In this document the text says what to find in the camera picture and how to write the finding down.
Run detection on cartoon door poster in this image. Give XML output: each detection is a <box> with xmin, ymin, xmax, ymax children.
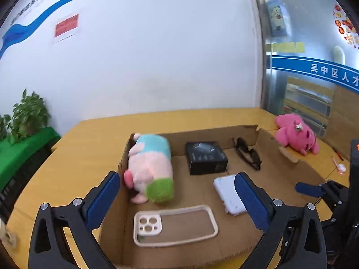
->
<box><xmin>268</xmin><ymin>0</ymin><xmax>291</xmax><ymax>36</ymax></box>

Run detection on red wall notice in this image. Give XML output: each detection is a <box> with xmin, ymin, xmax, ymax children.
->
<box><xmin>53</xmin><ymin>13</ymin><xmax>81</xmax><ymax>44</ymax></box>

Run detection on pink plush bear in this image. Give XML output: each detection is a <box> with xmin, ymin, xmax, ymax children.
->
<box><xmin>274</xmin><ymin>113</ymin><xmax>320</xmax><ymax>156</ymax></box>

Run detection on cream phone case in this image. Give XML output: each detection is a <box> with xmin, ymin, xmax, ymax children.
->
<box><xmin>134</xmin><ymin>204</ymin><xmax>219</xmax><ymax>247</ymax></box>

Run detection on red festive window sticker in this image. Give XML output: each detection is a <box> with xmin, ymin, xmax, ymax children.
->
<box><xmin>332</xmin><ymin>4</ymin><xmax>359</xmax><ymax>50</ymax></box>

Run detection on brown board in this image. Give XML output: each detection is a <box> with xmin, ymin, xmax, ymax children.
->
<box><xmin>326</xmin><ymin>85</ymin><xmax>359</xmax><ymax>154</ymax></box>

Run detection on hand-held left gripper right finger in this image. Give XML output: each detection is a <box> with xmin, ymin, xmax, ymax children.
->
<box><xmin>234</xmin><ymin>172</ymin><xmax>328</xmax><ymax>269</ymax></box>

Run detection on blue door band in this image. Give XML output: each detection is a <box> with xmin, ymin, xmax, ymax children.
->
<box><xmin>271</xmin><ymin>56</ymin><xmax>359</xmax><ymax>88</ymax></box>

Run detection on wooden desktop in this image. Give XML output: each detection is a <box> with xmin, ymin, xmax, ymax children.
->
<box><xmin>6</xmin><ymin>107</ymin><xmax>352</xmax><ymax>269</ymax></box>

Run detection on black storage crate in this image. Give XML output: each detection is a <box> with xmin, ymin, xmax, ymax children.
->
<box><xmin>0</xmin><ymin>141</ymin><xmax>58</xmax><ymax>217</ymax></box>

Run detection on metal door frame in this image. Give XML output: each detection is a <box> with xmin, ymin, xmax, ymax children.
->
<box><xmin>250</xmin><ymin>0</ymin><xmax>277</xmax><ymax>113</ymax></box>

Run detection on black sunglasses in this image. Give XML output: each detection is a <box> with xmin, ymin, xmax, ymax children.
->
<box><xmin>232</xmin><ymin>137</ymin><xmax>261</xmax><ymax>171</ymax></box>

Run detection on blue wave wall banner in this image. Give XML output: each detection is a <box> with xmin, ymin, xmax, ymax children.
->
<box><xmin>0</xmin><ymin>0</ymin><xmax>220</xmax><ymax>60</ymax></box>

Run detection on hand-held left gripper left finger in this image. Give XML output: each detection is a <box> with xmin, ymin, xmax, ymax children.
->
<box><xmin>28</xmin><ymin>171</ymin><xmax>121</xmax><ymax>269</ymax></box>

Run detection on beige blurry object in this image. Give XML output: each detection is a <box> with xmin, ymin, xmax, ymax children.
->
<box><xmin>0</xmin><ymin>219</ymin><xmax>21</xmax><ymax>247</ymax></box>

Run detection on small potted green plant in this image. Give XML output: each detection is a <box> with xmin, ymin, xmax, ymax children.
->
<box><xmin>0</xmin><ymin>114</ymin><xmax>13</xmax><ymax>144</ymax></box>

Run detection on large potted green plant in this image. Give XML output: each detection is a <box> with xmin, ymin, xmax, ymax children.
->
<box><xmin>11</xmin><ymin>89</ymin><xmax>51</xmax><ymax>141</ymax></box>

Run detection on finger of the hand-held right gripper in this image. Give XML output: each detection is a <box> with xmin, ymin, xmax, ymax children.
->
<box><xmin>295</xmin><ymin>180</ymin><xmax>349</xmax><ymax>211</ymax></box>

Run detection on pink blue green plush toy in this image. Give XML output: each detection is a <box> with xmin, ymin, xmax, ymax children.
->
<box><xmin>123</xmin><ymin>132</ymin><xmax>176</xmax><ymax>204</ymax></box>

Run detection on cardboard box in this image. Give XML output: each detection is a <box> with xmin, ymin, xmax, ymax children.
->
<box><xmin>98</xmin><ymin>125</ymin><xmax>327</xmax><ymax>269</ymax></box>

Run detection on white plastic box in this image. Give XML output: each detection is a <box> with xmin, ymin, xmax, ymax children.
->
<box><xmin>213</xmin><ymin>174</ymin><xmax>249</xmax><ymax>218</ymax></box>

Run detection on black packaging box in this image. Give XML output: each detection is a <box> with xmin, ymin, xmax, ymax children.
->
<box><xmin>185</xmin><ymin>141</ymin><xmax>229</xmax><ymax>176</ymax></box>

